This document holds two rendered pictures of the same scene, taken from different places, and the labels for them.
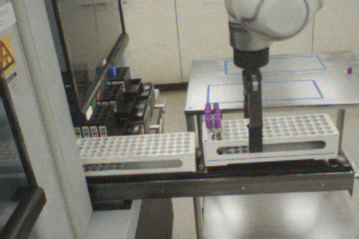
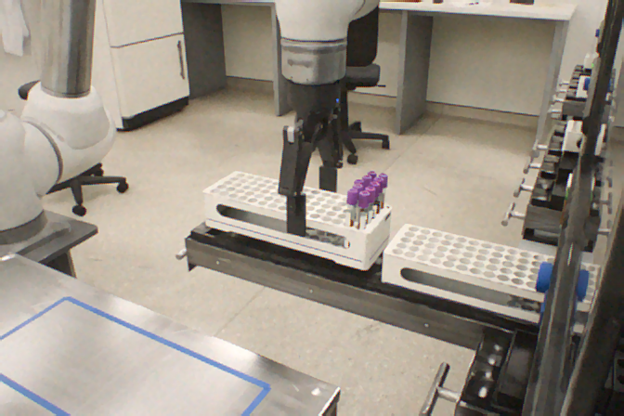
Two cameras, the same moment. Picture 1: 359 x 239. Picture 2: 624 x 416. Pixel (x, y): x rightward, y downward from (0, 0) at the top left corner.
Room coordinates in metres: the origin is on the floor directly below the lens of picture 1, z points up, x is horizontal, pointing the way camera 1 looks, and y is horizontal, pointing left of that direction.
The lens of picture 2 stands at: (1.53, 0.12, 1.26)
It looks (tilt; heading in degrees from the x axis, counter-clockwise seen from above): 27 degrees down; 202
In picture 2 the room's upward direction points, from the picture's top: straight up
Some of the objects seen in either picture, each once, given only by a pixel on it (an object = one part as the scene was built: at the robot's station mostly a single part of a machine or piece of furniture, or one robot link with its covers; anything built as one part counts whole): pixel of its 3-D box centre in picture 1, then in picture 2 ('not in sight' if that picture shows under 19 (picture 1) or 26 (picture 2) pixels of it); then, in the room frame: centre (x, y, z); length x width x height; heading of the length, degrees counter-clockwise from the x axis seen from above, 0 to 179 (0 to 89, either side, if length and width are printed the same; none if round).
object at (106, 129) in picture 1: (107, 123); not in sight; (1.01, 0.20, 0.85); 0.12 x 0.02 x 0.06; 175
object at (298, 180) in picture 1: (210, 171); (371, 279); (0.84, -0.06, 0.78); 0.73 x 0.14 x 0.09; 85
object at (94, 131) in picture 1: (98, 123); not in sight; (1.02, 0.22, 0.85); 0.12 x 0.02 x 0.06; 175
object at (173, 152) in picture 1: (134, 156); (491, 279); (0.85, 0.12, 0.83); 0.30 x 0.10 x 0.06; 85
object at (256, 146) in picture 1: (255, 138); (328, 187); (0.78, -0.16, 0.90); 0.03 x 0.01 x 0.07; 85
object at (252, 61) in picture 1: (251, 66); (313, 110); (0.83, -0.17, 1.04); 0.08 x 0.07 x 0.09; 175
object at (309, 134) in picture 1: (267, 139); (294, 215); (0.83, -0.20, 0.86); 0.30 x 0.10 x 0.06; 85
